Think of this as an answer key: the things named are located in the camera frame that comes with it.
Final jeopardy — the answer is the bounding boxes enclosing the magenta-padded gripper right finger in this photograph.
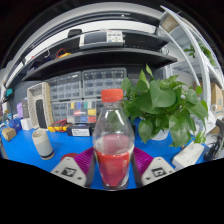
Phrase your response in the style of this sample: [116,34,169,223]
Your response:
[132,146,177,188]

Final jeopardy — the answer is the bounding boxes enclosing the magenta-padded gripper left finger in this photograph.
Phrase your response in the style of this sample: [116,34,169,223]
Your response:
[50,147,97,188]

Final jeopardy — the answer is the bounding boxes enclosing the clear bottle with red label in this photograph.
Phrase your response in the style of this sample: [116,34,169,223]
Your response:
[92,88,136,192]

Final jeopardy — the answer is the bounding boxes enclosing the white power strip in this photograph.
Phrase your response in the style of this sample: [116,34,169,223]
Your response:
[171,141,205,170]

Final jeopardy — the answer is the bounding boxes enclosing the beige ceramic mug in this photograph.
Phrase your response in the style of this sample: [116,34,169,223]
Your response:
[31,128,56,161]

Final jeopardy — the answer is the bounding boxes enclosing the black box with white label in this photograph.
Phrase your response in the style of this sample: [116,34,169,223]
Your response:
[66,123,93,138]

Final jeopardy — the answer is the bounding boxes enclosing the yellow multimeter with red leads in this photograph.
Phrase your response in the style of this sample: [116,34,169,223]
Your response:
[47,118,70,134]

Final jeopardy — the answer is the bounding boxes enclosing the clear organizer box, coloured parts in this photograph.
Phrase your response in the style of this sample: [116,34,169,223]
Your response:
[66,99,98,125]

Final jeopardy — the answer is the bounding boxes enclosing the grey small-parts drawer cabinet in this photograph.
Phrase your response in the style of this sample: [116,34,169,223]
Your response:
[50,100,69,123]
[82,67,128,99]
[48,71,83,102]

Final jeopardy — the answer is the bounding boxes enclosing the small white box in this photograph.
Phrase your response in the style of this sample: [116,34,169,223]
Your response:
[20,117,33,131]

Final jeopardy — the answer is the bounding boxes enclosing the small cardboard box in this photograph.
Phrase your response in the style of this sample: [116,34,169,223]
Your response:
[1,126,17,142]

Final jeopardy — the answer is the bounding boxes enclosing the blue box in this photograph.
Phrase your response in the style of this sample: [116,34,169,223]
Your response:
[8,118,23,133]

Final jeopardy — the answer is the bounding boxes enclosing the green potted plant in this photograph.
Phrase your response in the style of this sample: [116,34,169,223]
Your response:
[120,63,209,148]

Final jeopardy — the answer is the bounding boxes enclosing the dark grey flat box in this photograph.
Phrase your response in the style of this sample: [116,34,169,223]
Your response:
[21,97,31,119]

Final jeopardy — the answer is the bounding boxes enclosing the purple container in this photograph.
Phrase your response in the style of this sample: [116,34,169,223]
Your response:
[16,102,24,119]

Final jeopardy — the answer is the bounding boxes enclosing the beige perforated box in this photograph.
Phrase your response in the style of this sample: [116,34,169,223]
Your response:
[26,81,54,130]

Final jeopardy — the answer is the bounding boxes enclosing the white shelf rack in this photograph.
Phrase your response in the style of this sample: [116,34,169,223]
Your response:
[159,4,224,134]

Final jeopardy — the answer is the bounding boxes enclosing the black shelf unit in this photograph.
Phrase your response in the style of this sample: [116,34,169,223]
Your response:
[21,28,178,83]

